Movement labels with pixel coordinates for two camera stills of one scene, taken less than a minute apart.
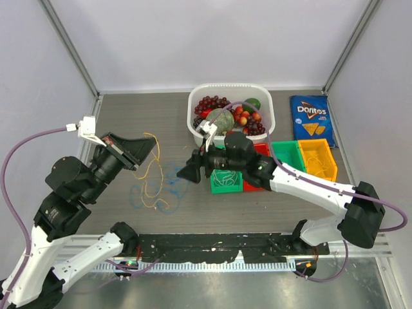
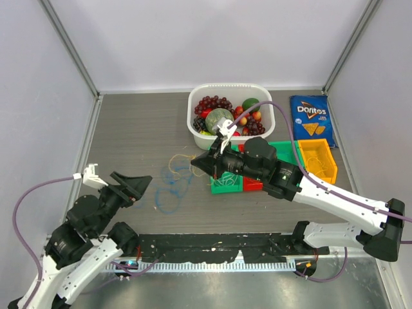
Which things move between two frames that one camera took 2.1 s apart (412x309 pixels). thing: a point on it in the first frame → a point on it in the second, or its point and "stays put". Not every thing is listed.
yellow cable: (146, 172) → (190, 168)
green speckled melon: (224, 121) stays put
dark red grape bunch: (254, 128) stays put
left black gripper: (132, 152) → (130, 188)
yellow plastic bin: (318, 158) stays put
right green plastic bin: (288, 152) stays put
